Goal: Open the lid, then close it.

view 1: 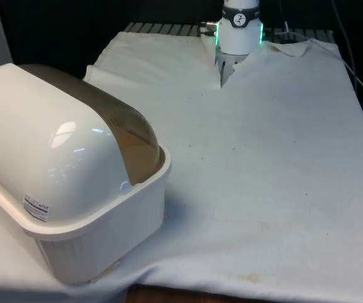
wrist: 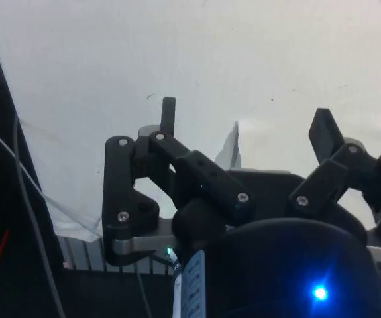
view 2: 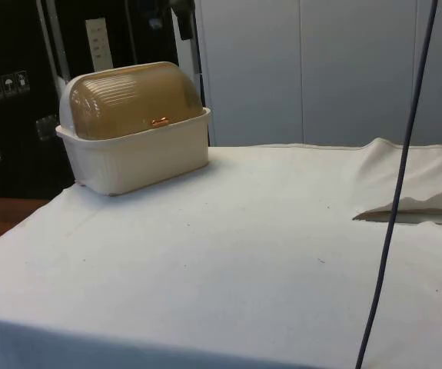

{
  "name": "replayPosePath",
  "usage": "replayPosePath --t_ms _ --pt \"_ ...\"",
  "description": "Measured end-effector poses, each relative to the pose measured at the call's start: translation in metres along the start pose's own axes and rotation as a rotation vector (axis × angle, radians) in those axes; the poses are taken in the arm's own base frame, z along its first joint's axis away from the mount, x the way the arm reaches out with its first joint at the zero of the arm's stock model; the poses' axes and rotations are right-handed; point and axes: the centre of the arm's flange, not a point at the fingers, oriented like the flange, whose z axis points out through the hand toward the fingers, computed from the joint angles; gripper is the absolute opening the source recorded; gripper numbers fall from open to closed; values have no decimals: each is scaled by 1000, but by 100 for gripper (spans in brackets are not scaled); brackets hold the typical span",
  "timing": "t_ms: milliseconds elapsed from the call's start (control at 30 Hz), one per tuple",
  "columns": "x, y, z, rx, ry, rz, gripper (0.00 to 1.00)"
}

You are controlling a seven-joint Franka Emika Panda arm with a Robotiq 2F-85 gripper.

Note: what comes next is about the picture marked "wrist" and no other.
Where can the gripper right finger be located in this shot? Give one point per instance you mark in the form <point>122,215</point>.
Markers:
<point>326,179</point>

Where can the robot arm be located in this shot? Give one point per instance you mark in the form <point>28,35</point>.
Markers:
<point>168,251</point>

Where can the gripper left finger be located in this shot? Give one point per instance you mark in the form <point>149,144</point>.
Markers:
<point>190,169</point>

